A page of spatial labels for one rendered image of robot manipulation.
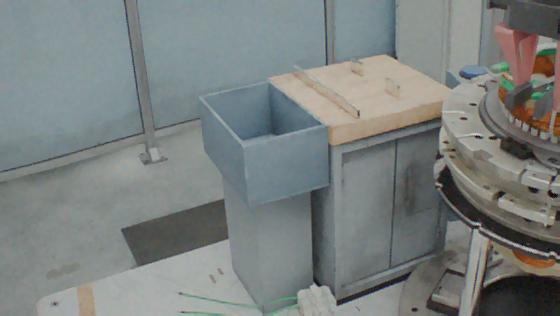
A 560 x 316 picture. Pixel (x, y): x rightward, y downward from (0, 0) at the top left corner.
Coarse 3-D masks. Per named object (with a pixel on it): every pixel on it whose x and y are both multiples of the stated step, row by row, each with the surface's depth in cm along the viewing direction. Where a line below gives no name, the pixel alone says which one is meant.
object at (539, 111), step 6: (552, 90) 52; (546, 96) 50; (552, 96) 51; (540, 102) 49; (546, 102) 50; (552, 102) 51; (534, 108) 50; (540, 108) 49; (546, 108) 50; (552, 108) 52; (534, 114) 50; (540, 114) 50
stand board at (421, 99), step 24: (312, 72) 89; (336, 72) 88; (384, 72) 87; (408, 72) 87; (312, 96) 81; (360, 96) 80; (384, 96) 80; (408, 96) 80; (432, 96) 79; (336, 120) 74; (360, 120) 74; (384, 120) 75; (408, 120) 77; (336, 144) 74
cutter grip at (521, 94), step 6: (522, 84) 53; (528, 84) 53; (510, 90) 52; (516, 90) 52; (522, 90) 52; (528, 90) 53; (510, 96) 51; (516, 96) 51; (522, 96) 52; (528, 96) 53; (510, 102) 51; (516, 102) 52; (522, 102) 53; (510, 108) 52
